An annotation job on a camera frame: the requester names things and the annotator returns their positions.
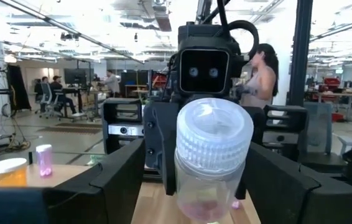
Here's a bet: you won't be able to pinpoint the dark floor mat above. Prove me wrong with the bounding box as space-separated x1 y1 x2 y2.
37 123 104 135

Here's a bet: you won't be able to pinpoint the grey office chair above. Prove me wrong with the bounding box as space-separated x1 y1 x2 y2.
300 101 348 170

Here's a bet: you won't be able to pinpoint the clear medicine bottle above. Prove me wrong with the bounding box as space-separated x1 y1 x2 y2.
174 97 254 223

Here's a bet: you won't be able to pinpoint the person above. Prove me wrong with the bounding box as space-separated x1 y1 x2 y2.
103 70 121 98
50 75 77 116
239 43 280 110
34 76 51 113

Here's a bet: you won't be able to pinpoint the yellow cable coil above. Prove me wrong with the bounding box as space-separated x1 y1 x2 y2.
0 124 32 153

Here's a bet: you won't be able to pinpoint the black curtain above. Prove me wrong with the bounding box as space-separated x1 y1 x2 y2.
6 63 32 111

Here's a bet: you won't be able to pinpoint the black monitor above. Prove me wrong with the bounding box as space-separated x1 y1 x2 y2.
63 68 95 88

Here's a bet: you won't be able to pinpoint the wooden shelf black legs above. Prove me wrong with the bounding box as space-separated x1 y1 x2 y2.
0 151 102 190

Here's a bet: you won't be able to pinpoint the black metal post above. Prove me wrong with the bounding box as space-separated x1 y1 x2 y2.
287 0 314 108

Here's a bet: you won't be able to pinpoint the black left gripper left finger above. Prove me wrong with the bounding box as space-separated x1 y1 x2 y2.
0 139 146 224

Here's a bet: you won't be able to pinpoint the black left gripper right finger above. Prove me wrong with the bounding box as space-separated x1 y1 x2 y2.
243 142 352 224

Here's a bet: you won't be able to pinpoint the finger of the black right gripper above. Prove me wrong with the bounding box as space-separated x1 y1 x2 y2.
236 107 267 200
143 101 180 196

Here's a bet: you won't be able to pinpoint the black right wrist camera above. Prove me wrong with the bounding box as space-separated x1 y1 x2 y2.
177 23 242 98

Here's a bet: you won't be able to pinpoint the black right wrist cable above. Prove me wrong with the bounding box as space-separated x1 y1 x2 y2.
216 0 260 62

